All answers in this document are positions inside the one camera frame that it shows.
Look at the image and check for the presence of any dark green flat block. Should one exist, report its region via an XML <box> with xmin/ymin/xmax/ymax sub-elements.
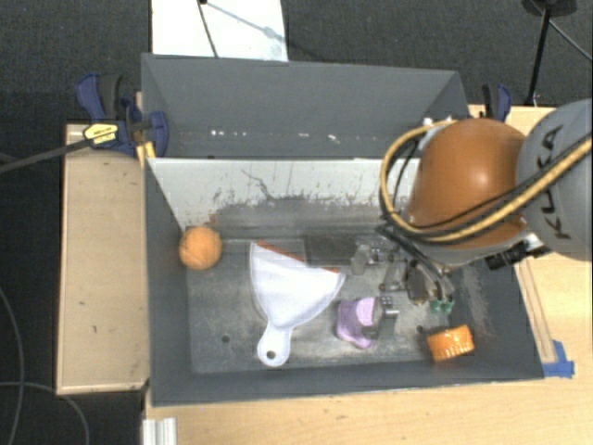
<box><xmin>303</xmin><ymin>234</ymin><xmax>360</xmax><ymax>267</ymax></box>

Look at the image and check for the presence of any orange ball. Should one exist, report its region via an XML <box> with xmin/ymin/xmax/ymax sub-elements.
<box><xmin>178</xmin><ymin>226</ymin><xmax>224</xmax><ymax>272</ymax></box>

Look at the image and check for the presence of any white plastic scoop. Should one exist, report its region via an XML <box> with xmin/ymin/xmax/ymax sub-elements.
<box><xmin>249</xmin><ymin>241</ymin><xmax>347</xmax><ymax>368</ymax></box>

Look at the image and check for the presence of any black cylinder on white bracket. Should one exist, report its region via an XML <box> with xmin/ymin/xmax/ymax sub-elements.
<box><xmin>485</xmin><ymin>234</ymin><xmax>552</xmax><ymax>271</ymax></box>

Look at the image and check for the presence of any grey metal bin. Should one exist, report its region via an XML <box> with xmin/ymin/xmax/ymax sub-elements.
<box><xmin>140</xmin><ymin>52</ymin><xmax>546</xmax><ymax>408</ymax></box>

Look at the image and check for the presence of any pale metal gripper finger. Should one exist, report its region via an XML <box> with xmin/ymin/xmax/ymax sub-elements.
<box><xmin>350</xmin><ymin>244</ymin><xmax>387</xmax><ymax>276</ymax></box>
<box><xmin>373</xmin><ymin>296</ymin><xmax>401</xmax><ymax>340</ymax></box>

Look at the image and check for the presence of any pale wood board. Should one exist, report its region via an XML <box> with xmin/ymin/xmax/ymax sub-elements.
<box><xmin>55</xmin><ymin>122</ymin><xmax>152</xmax><ymax>396</ymax></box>

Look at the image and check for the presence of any orange ribbed round lid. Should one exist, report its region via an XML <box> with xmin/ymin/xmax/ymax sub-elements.
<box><xmin>425</xmin><ymin>324</ymin><xmax>476</xmax><ymax>363</ymax></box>

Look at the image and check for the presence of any purple soft toy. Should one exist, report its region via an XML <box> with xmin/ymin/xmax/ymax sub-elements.
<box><xmin>334</xmin><ymin>296</ymin><xmax>379</xmax><ymax>351</ymax></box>

